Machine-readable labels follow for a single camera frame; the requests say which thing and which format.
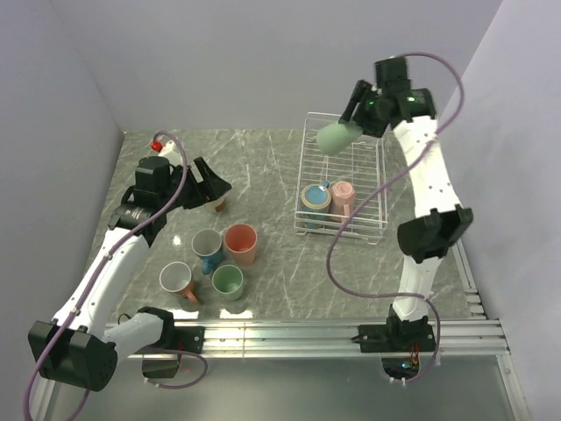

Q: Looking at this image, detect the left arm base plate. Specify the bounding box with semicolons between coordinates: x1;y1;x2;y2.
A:
136;325;205;354

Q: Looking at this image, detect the blue butterfly mug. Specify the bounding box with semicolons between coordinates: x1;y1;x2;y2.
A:
299;181;332;229

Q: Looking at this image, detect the steel and brown cup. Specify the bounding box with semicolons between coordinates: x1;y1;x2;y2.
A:
204;196;227;214

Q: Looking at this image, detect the small green cup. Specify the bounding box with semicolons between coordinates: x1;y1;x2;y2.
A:
211;265;244;301

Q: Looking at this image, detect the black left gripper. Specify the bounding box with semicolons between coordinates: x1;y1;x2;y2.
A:
160;156;231;212

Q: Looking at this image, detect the pink faceted mug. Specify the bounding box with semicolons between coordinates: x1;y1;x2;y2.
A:
330;181;356;222

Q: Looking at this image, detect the green tumbler cup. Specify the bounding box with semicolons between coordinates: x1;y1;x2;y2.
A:
316;123;363;156

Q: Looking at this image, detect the coral pink tumbler cup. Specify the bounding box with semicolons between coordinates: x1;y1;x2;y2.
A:
224;224;258;266

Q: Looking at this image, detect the aluminium rail frame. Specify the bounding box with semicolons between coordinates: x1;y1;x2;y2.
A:
25;280;512;421

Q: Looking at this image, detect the orange mug grey interior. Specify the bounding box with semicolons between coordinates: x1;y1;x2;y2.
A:
159;261;199;304

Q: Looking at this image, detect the white wire dish rack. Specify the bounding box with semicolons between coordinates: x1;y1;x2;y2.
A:
294;112;386;235

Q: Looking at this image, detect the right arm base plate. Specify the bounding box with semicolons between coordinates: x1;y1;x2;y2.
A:
351;319;437;353

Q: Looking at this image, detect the blue mug grey interior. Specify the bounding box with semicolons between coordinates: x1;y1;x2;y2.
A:
191;229;224;275

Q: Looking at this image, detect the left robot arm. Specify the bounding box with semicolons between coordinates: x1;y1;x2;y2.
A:
28;156;231;391

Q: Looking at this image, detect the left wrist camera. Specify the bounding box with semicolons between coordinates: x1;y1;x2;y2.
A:
150;140;183;167

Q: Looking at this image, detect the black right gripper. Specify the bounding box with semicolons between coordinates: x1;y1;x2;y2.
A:
337;80;386;139

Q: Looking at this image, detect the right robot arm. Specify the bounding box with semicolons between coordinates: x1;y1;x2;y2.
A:
340;55;473;353

